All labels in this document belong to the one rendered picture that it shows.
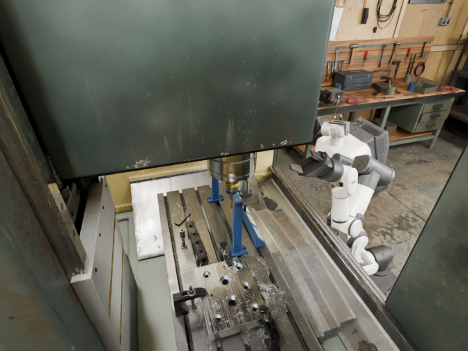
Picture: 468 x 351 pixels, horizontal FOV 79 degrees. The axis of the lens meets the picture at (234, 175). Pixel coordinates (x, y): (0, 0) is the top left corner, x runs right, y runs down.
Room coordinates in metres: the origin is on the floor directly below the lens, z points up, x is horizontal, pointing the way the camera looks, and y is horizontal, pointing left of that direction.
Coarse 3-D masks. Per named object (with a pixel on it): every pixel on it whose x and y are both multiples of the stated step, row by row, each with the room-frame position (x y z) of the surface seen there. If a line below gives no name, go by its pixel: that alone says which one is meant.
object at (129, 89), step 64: (0, 0) 0.53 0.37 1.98; (64, 0) 0.56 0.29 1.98; (128, 0) 0.59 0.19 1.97; (192, 0) 0.62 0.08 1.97; (256, 0) 0.66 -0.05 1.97; (320, 0) 0.70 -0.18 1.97; (64, 64) 0.55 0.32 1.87; (128, 64) 0.58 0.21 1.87; (192, 64) 0.62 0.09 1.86; (256, 64) 0.66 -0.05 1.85; (320, 64) 0.71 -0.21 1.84; (64, 128) 0.54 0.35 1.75; (128, 128) 0.58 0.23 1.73; (192, 128) 0.62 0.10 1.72; (256, 128) 0.67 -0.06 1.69
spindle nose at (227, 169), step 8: (208, 160) 0.74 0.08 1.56; (216, 160) 0.71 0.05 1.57; (224, 160) 0.70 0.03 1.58; (232, 160) 0.70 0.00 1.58; (240, 160) 0.70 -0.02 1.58; (248, 160) 0.71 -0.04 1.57; (256, 160) 0.76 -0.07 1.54; (208, 168) 0.74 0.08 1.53; (216, 168) 0.71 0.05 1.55; (224, 168) 0.70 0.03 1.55; (232, 168) 0.70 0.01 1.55; (240, 168) 0.70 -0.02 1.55; (248, 168) 0.71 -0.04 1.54; (216, 176) 0.71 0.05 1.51; (224, 176) 0.70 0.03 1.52; (232, 176) 0.70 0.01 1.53; (240, 176) 0.70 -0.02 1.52; (248, 176) 0.72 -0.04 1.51
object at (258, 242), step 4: (244, 212) 1.18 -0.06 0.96; (248, 212) 1.22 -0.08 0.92; (244, 216) 1.15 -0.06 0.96; (244, 220) 1.15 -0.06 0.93; (248, 220) 1.12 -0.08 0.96; (248, 224) 1.10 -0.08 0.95; (252, 224) 1.10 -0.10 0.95; (248, 228) 1.10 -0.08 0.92; (252, 228) 1.05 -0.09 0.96; (252, 232) 1.04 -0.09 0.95; (252, 236) 1.03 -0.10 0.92; (256, 236) 1.00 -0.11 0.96; (256, 240) 0.98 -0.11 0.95; (260, 240) 0.98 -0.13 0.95; (256, 244) 0.98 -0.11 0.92; (260, 244) 0.99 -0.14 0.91; (264, 244) 0.99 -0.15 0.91
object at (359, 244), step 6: (336, 234) 1.42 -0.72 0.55; (342, 240) 1.37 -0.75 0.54; (360, 240) 1.26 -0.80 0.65; (366, 240) 1.27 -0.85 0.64; (354, 246) 1.25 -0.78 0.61; (360, 246) 1.25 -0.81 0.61; (354, 252) 1.25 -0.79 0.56; (360, 252) 1.26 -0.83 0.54; (360, 258) 1.33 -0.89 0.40; (360, 264) 1.32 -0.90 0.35
